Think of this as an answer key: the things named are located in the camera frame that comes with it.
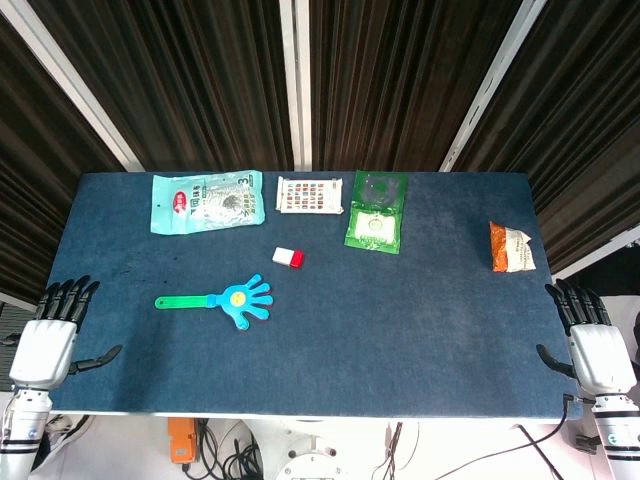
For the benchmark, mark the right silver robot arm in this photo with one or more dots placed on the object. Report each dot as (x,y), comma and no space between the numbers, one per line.
(617,435)

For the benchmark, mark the white packet with coloured squares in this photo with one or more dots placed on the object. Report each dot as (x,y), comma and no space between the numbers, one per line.
(310,196)

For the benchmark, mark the white and red small box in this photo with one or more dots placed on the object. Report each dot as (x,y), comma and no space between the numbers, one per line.
(285,256)

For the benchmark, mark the black mesh chair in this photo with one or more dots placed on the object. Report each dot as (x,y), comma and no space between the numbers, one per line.
(10,325)

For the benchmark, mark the orange control box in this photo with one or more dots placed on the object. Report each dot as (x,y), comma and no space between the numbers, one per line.
(181,442)

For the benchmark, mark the dark brown pleated curtain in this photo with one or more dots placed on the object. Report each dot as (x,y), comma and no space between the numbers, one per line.
(200,75)

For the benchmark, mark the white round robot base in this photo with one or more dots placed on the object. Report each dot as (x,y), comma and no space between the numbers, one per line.
(310,460)

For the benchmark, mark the teal bag of cleaning cloths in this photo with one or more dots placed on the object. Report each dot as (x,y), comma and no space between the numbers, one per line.
(200,205)

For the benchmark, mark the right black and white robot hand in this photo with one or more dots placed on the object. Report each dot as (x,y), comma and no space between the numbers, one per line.
(597,355)

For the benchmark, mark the white aluminium frame post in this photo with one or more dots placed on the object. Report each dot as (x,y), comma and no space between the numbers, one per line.
(70,85)
(297,85)
(490,90)

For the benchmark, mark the green plastic packet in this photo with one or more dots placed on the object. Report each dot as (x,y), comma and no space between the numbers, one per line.
(375,220)

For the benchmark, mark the blue felt table cover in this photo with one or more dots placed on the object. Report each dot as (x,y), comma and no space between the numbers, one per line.
(350,340)

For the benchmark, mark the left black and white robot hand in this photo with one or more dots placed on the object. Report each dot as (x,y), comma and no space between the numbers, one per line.
(42,350)

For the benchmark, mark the black and white sneaker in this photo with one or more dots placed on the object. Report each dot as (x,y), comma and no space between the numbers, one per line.
(65,430)

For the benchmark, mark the orange and white snack bag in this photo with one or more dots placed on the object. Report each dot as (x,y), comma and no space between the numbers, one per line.
(512,249)

